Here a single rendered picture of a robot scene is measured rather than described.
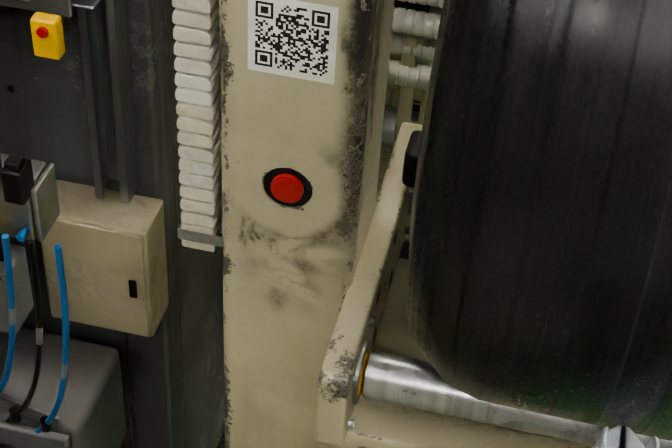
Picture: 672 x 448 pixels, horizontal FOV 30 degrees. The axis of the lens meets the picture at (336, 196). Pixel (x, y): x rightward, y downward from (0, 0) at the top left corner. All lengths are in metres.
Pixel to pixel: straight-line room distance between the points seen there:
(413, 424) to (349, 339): 0.11
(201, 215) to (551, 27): 0.50
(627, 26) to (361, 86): 0.31
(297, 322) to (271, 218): 0.13
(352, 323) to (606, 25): 0.47
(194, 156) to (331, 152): 0.14
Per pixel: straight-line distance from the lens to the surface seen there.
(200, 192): 1.18
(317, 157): 1.10
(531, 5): 0.81
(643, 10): 0.81
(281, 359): 1.29
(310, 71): 1.05
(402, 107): 1.56
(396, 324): 1.37
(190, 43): 1.09
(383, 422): 1.20
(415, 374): 1.17
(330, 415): 1.16
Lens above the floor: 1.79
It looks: 40 degrees down
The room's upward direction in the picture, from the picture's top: 4 degrees clockwise
